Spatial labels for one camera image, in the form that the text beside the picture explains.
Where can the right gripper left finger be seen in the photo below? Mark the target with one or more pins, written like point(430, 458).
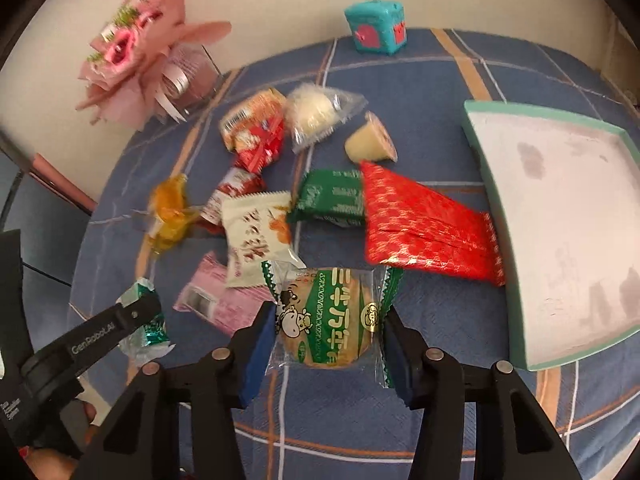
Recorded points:
point(226, 379)

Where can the red white small snack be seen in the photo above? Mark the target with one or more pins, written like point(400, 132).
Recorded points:
point(236, 182)

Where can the green rice cracker pack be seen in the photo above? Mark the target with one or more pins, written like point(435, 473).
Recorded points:
point(331, 318)

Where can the pink flower bouquet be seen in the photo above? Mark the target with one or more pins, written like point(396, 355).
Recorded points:
point(124, 74)

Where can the green rimmed white tray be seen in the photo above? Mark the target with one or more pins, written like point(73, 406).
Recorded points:
point(563, 191)

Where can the pink snack pack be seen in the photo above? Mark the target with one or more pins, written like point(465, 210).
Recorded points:
point(207, 295)

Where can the beige jelly cup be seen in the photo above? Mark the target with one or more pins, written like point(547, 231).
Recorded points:
point(371, 142)

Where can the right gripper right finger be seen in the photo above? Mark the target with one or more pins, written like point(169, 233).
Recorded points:
point(430, 380)

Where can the blue plaid tablecloth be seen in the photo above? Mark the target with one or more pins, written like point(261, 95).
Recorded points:
point(313, 424)

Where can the clear white bun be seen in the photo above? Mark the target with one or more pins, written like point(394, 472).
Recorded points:
point(312, 113)

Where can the red patterned snack pack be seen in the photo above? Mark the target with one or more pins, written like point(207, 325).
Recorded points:
point(411, 226)

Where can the teal pink small box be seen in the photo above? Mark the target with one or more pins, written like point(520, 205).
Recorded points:
point(377, 26)

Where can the yellow transparent snack pack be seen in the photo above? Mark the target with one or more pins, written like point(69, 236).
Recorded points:
point(170, 214)

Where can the red candy snack pack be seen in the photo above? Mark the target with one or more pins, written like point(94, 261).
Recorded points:
point(260, 145)

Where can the orange beige snack pack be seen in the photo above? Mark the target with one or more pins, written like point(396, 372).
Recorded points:
point(252, 111)

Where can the white orange snack pack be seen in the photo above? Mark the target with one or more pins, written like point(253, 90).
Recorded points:
point(257, 231)

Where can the green wafer snack pack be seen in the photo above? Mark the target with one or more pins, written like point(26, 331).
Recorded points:
point(330, 195)

